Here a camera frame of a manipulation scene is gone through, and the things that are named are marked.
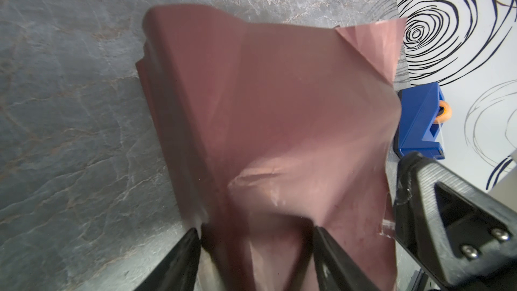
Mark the red wrapping paper sheet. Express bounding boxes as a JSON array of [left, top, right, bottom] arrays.
[[136, 4, 406, 290]]

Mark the blue tape dispenser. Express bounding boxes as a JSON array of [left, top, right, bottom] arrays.
[[393, 82, 452, 160]]

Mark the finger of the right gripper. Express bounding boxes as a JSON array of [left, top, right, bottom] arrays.
[[394, 152, 516, 290]]

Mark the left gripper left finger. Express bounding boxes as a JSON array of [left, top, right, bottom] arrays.
[[135, 228, 201, 291]]

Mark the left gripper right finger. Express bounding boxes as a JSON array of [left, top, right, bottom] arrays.
[[312, 226, 380, 291]]

